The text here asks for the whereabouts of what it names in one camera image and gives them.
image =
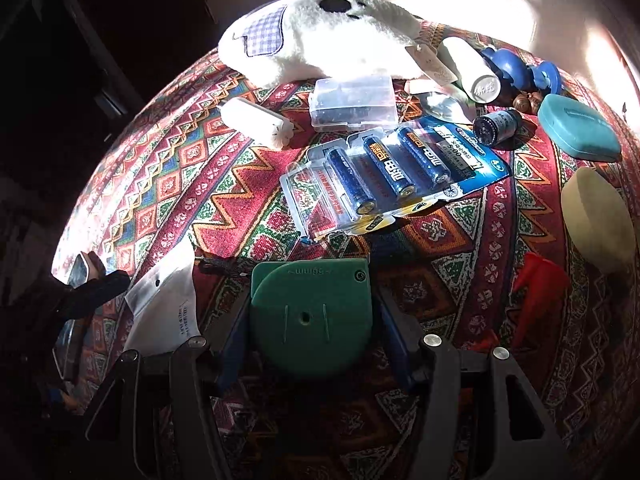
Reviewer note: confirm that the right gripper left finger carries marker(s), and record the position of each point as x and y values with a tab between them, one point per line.
232	352

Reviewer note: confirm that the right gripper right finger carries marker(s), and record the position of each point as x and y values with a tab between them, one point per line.
403	339

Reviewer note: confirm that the green tape measure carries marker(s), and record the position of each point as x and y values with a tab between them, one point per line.
312	317

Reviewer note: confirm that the clear bag with round pad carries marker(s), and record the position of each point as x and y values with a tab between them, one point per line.
163	304

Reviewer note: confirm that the red cloth pouch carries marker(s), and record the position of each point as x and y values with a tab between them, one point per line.
538	292

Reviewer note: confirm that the blue battery blister pack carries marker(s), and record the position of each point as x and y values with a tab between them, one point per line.
366	181

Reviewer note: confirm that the small candle light bulb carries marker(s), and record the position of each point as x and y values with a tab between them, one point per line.
264	126

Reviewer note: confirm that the clear plastic case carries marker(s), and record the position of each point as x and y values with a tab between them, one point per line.
353	104

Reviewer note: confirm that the white cylindrical tube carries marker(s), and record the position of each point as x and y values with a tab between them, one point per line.
476	78

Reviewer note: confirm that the teal glasses case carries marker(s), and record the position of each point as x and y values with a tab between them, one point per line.
578	129

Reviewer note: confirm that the blue plastic toy figure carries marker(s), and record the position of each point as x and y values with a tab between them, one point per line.
544	77

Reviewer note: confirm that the white plush bear gingham patch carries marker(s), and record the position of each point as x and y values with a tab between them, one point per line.
289	40

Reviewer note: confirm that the patterned red tablecloth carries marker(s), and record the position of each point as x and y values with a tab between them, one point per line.
178	171

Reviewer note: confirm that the beige oval sponge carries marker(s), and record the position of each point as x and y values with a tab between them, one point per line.
598	222

